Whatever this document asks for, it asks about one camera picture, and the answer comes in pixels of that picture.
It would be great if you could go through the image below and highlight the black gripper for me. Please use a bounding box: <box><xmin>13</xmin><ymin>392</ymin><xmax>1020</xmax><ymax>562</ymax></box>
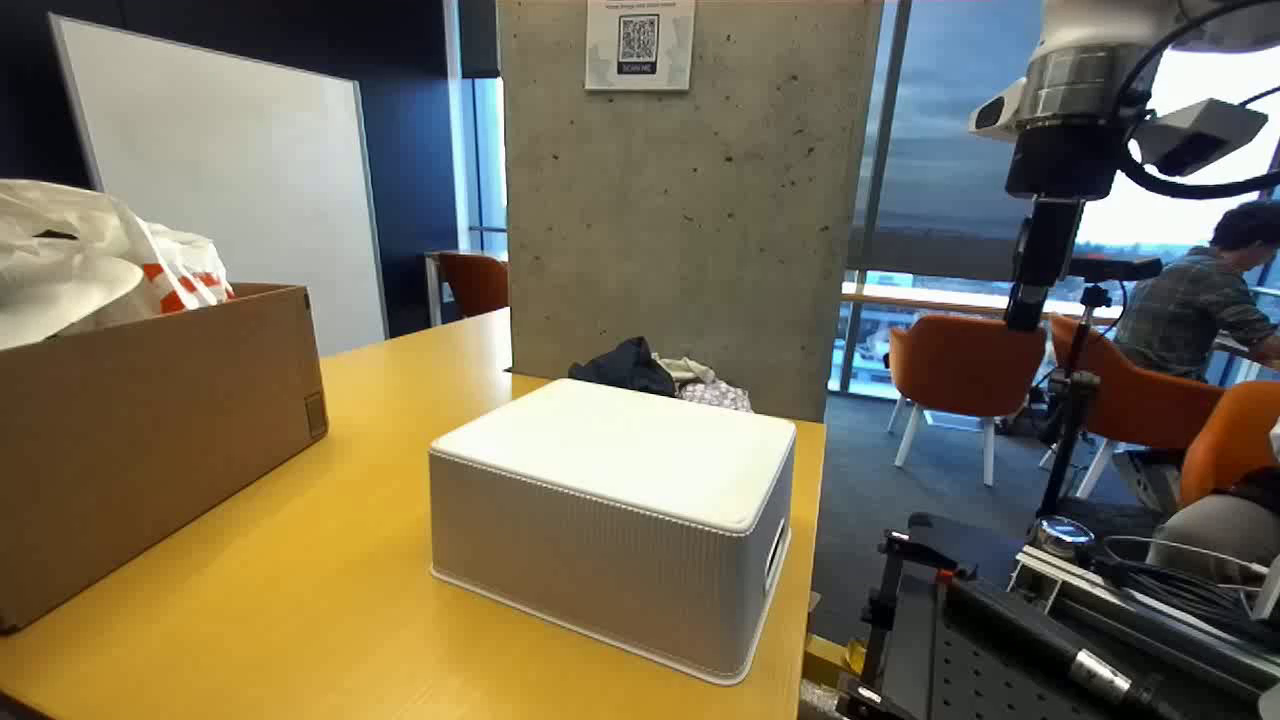
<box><xmin>1005</xmin><ymin>124</ymin><xmax>1134</xmax><ymax>335</ymax></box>

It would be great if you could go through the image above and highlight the beige terry cloth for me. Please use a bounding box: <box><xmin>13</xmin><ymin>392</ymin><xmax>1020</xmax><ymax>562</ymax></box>
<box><xmin>653</xmin><ymin>353</ymin><xmax>725</xmax><ymax>392</ymax></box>

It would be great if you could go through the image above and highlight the dark navy cloth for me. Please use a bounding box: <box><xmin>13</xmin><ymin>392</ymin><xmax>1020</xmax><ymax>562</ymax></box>
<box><xmin>568</xmin><ymin>333</ymin><xmax>682</xmax><ymax>399</ymax></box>

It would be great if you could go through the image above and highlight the white plastic basket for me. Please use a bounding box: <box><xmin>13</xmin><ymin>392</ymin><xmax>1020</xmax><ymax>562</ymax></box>
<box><xmin>429</xmin><ymin>375</ymin><xmax>801</xmax><ymax>688</ymax></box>

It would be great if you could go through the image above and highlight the orange chair with white legs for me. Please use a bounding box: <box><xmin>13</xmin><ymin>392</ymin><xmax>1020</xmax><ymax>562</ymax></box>
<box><xmin>1047</xmin><ymin>315</ymin><xmax>1230</xmax><ymax>503</ymax></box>
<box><xmin>883</xmin><ymin>309</ymin><xmax>1054</xmax><ymax>488</ymax></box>

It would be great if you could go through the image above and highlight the seated person in grey shirt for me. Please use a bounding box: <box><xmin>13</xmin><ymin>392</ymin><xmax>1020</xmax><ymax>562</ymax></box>
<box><xmin>1108</xmin><ymin>196</ymin><xmax>1280</xmax><ymax>387</ymax></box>

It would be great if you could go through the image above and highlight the grey padded chair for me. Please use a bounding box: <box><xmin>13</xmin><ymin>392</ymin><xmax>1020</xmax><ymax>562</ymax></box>
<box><xmin>1145</xmin><ymin>491</ymin><xmax>1280</xmax><ymax>579</ymax></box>

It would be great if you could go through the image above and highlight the black metal clamp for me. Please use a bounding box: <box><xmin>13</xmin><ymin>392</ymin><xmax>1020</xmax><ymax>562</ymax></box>
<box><xmin>860</xmin><ymin>513</ymin><xmax>980</xmax><ymax>672</ymax></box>

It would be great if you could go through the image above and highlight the concrete pillar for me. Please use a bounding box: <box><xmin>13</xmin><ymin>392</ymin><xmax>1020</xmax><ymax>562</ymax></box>
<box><xmin>498</xmin><ymin>0</ymin><xmax>887</xmax><ymax>424</ymax></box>

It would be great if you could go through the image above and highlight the black perforated breadboard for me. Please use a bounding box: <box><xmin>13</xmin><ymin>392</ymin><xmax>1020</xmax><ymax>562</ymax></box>
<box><xmin>853</xmin><ymin>562</ymin><xmax>1203</xmax><ymax>720</ymax></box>

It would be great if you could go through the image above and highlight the white QR code sign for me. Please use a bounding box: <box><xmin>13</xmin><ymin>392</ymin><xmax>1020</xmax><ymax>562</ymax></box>
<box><xmin>579</xmin><ymin>0</ymin><xmax>701</xmax><ymax>97</ymax></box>

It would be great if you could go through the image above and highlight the white whiteboard panel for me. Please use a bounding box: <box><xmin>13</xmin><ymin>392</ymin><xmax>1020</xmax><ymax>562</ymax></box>
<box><xmin>48</xmin><ymin>13</ymin><xmax>391</xmax><ymax>360</ymax></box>

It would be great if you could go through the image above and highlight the brown cardboard box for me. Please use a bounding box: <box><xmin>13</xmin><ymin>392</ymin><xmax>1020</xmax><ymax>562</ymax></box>
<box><xmin>0</xmin><ymin>280</ymin><xmax>334</xmax><ymax>637</ymax></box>

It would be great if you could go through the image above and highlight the white orange plastic bag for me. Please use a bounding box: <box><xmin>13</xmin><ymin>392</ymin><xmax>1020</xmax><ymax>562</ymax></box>
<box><xmin>0</xmin><ymin>177</ymin><xmax>239</xmax><ymax>356</ymax></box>

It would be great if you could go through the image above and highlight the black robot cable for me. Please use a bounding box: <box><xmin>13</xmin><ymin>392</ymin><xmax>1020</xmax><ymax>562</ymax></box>
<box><xmin>1108</xmin><ymin>0</ymin><xmax>1280</xmax><ymax>204</ymax></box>

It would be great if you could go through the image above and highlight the black camera tripod stand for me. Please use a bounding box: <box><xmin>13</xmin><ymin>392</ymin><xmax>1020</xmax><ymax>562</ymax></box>
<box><xmin>1035</xmin><ymin>250</ymin><xmax>1167</xmax><ymax>550</ymax></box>

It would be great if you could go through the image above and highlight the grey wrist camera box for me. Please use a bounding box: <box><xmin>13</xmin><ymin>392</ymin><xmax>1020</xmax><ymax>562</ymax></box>
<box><xmin>1137</xmin><ymin>97</ymin><xmax>1271</xmax><ymax>181</ymax></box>

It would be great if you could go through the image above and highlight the aluminium extrusion rail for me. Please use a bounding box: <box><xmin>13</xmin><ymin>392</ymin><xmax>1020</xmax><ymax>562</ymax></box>
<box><xmin>1010</xmin><ymin>537</ymin><xmax>1280</xmax><ymax>672</ymax></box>

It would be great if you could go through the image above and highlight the orange chair with grey frame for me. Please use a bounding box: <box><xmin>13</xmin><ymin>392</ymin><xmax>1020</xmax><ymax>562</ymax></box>
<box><xmin>425</xmin><ymin>249</ymin><xmax>518</xmax><ymax>329</ymax></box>

